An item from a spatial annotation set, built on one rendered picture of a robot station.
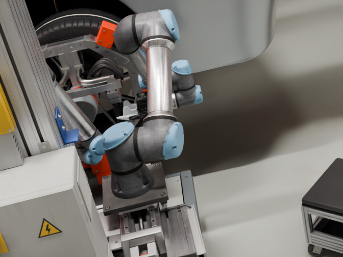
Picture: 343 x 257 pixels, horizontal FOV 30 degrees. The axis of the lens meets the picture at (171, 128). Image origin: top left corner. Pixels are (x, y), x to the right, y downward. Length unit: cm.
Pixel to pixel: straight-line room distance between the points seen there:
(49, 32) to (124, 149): 94
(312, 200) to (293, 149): 101
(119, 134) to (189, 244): 42
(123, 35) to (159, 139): 42
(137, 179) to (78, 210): 61
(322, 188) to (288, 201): 54
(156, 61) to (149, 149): 31
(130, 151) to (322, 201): 100
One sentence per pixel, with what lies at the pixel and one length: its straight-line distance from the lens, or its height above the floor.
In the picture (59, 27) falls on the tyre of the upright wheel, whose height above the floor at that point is 117.
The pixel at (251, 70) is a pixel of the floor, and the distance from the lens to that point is 479.
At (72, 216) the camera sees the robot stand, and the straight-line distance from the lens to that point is 158.
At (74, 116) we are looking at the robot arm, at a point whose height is 106.
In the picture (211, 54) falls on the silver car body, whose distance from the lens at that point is 307.
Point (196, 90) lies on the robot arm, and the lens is 262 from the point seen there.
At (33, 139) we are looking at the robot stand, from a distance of 171.
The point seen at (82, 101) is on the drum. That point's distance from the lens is 273.
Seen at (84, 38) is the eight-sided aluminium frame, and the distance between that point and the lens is 279.
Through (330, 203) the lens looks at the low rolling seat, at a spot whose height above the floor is 34.
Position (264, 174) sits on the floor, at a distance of 359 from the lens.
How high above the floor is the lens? 202
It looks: 29 degrees down
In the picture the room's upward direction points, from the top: 14 degrees counter-clockwise
